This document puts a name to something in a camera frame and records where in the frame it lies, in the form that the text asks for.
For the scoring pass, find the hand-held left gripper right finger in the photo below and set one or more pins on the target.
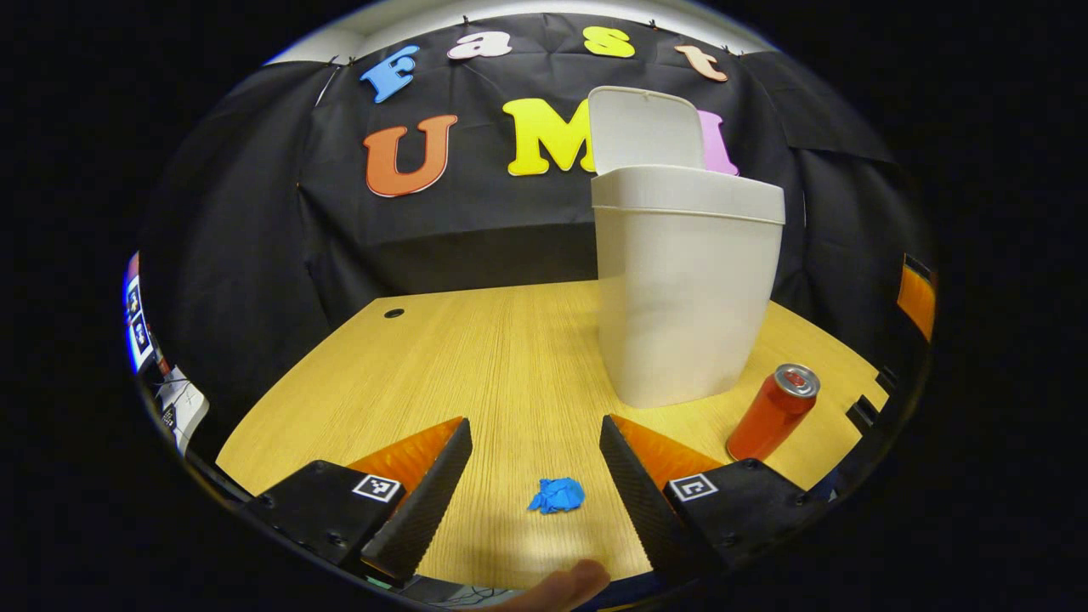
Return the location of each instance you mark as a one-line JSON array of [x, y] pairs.
[[642, 501]]

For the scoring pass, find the wooden desktop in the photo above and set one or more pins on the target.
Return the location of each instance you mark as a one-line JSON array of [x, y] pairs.
[[510, 365]]

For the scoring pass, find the computer monitor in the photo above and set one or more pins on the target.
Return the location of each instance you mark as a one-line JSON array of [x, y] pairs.
[[138, 323]]

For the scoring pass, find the black backdrop cloth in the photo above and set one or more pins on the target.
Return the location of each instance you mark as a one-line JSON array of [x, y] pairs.
[[476, 221]]

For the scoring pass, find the blue paper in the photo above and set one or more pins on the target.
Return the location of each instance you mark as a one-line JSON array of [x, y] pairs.
[[557, 495]]

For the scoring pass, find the small black device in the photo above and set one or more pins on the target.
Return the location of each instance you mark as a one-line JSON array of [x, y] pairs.
[[169, 416]]

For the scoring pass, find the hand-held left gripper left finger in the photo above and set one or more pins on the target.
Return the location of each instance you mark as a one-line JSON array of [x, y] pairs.
[[425, 510]]

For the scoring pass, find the red pop can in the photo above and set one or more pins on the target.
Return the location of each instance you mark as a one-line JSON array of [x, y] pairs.
[[769, 416]]

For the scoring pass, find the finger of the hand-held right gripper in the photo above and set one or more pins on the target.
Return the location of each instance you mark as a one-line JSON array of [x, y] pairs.
[[918, 297]]

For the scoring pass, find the white side table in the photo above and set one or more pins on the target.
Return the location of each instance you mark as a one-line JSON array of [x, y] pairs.
[[189, 404]]

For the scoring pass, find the black desk edge clamp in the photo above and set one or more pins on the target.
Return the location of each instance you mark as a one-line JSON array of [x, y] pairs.
[[863, 414], [888, 379]]

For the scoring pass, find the white desktop garbage bin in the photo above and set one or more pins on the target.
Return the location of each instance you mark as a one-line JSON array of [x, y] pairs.
[[680, 289]]

